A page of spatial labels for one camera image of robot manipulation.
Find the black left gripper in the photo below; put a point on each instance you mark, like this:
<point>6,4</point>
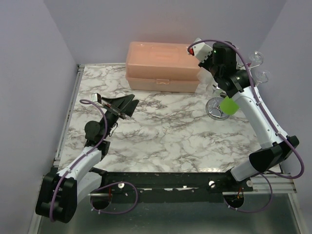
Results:
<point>124,102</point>

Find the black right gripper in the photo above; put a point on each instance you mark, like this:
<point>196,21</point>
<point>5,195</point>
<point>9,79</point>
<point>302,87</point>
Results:
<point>204,64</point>

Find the green plastic goblet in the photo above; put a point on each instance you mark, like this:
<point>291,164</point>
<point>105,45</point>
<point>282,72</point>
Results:
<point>228,106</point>

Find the clear stemmed wine glass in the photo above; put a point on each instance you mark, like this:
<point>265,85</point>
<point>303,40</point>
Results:
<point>256,59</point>

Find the small clear glass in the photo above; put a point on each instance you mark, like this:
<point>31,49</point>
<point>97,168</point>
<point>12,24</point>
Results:
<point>204,77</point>

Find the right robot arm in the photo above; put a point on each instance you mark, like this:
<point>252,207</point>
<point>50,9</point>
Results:
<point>233,76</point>

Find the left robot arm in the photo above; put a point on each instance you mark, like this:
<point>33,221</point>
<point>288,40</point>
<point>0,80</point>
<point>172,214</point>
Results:
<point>61,191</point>

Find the pink plastic storage box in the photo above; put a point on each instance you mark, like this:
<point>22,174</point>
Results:
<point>165,67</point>

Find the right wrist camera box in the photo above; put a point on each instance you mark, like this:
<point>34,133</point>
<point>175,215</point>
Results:
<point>200,51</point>

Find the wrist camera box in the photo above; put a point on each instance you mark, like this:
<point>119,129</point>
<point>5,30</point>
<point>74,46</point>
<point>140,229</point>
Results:
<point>96,98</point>
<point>200,51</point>

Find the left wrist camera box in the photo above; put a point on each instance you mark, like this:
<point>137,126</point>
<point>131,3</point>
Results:
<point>96,98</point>

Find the chrome wire wine glass rack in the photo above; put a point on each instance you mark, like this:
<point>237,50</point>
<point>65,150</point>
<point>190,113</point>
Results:
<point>212,107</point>

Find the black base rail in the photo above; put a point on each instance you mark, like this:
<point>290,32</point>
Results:
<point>148,187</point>

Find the aluminium table frame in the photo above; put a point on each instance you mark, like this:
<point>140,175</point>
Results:
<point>54,164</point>

